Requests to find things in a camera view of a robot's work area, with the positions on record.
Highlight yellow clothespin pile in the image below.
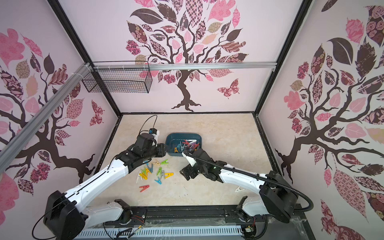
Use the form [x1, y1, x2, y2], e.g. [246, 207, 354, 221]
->
[139, 172, 148, 180]
[165, 173, 174, 179]

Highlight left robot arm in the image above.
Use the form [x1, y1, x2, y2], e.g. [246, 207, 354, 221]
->
[43, 129, 166, 240]

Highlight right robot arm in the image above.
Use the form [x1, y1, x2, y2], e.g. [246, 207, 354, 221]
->
[180, 149, 298, 223]

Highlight teal plastic storage box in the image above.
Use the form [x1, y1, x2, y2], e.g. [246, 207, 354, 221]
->
[166, 133, 203, 157]

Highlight beige clothespin left pile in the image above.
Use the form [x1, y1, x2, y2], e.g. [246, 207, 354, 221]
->
[151, 160, 161, 166]

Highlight green clothespin pile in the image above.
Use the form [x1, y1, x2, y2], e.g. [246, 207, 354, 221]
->
[161, 159, 169, 165]
[157, 167, 163, 176]

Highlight white clothespin near right base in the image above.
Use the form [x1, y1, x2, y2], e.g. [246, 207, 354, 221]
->
[235, 187, 245, 193]

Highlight light blue clothespin front left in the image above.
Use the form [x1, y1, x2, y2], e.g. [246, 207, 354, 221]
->
[155, 177, 162, 185]

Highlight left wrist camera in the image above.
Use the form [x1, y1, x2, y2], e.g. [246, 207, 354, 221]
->
[149, 128, 158, 135]

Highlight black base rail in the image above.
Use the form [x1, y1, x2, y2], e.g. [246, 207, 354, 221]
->
[83, 200, 302, 229]

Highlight white slotted cable duct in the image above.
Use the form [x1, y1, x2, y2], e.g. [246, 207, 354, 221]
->
[75, 226, 243, 240]

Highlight black wire mesh basket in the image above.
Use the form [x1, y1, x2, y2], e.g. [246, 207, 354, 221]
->
[82, 60, 153, 94]

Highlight aluminium rail on back wall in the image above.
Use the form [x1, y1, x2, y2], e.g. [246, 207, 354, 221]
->
[93, 62, 277, 71]

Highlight aluminium rail on wall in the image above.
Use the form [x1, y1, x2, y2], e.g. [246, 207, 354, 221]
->
[93, 62, 277, 71]
[1, 63, 92, 173]

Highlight black corrugated cable hose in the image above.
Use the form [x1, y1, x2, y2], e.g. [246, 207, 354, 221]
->
[182, 151, 315, 213]

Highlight aluminium rail on left wall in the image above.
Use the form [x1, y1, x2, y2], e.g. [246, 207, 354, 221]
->
[1, 63, 92, 173]

